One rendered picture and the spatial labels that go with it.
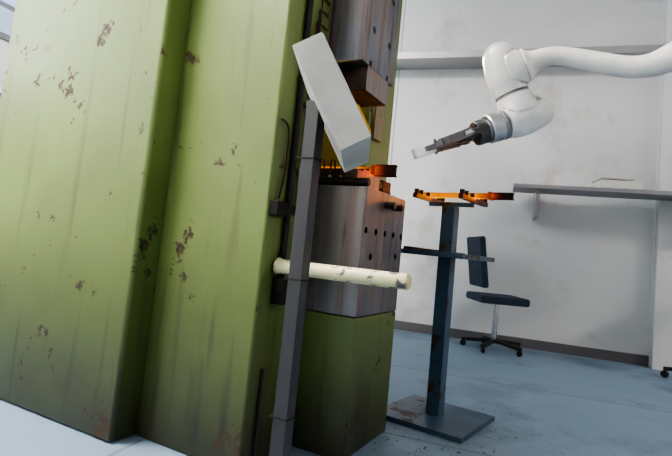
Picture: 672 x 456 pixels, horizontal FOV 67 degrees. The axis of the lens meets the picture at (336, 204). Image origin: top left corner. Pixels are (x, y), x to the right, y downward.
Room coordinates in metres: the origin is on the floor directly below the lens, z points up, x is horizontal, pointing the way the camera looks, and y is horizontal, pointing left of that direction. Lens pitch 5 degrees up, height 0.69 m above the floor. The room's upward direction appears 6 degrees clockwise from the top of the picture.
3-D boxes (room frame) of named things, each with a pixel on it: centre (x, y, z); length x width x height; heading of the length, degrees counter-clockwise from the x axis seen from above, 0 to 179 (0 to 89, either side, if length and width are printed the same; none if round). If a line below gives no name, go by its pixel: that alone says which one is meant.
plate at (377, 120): (2.20, -0.15, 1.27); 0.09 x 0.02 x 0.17; 152
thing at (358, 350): (2.01, 0.05, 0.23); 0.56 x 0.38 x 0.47; 62
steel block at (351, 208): (2.01, 0.05, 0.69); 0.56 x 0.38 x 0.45; 62
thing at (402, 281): (1.51, -0.03, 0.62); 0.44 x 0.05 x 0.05; 62
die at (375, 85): (1.96, 0.07, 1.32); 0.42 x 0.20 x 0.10; 62
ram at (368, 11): (2.00, 0.05, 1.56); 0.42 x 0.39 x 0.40; 62
